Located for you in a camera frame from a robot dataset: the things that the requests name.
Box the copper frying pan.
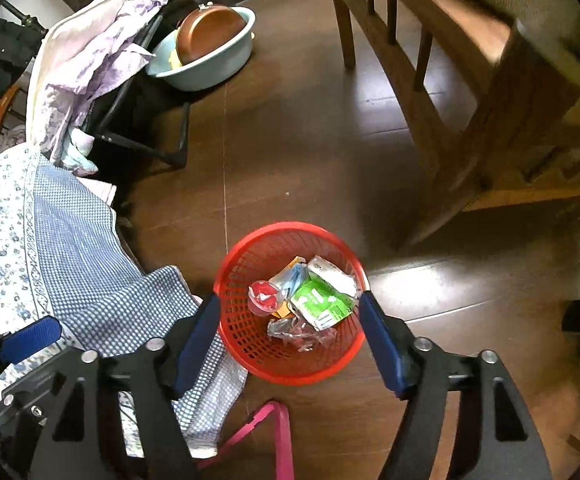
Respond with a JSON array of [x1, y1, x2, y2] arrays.
[[176, 0, 248, 67]]

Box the light blue plastic basin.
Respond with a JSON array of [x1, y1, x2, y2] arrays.
[[145, 6, 257, 92]]

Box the purple floral cloth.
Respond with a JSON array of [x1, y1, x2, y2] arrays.
[[32, 0, 168, 166]]

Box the red jelly cup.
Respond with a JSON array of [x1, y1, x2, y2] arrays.
[[248, 280, 283, 317]]

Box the clear plastic bag red print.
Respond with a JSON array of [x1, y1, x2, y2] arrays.
[[267, 315, 338, 353]]

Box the blue checkered sheet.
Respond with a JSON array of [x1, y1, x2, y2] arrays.
[[22, 152, 248, 461]]

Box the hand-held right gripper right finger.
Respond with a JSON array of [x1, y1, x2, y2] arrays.
[[359, 290, 553, 480]]

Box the black jacket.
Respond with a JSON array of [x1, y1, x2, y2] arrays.
[[0, 17, 41, 121]]

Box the green tea carton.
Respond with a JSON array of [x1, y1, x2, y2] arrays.
[[290, 255, 363, 331]]

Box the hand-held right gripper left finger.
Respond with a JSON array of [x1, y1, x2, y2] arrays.
[[30, 292, 221, 480]]

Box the wooden bench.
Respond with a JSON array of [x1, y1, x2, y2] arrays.
[[325, 0, 580, 251]]

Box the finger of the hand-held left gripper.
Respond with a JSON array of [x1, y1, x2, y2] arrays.
[[0, 316, 63, 367], [0, 360, 73, 428]]

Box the blue face mask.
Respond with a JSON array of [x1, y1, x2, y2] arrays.
[[270, 262, 308, 306]]

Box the red plastic mesh basket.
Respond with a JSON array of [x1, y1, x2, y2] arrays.
[[214, 221, 369, 386]]

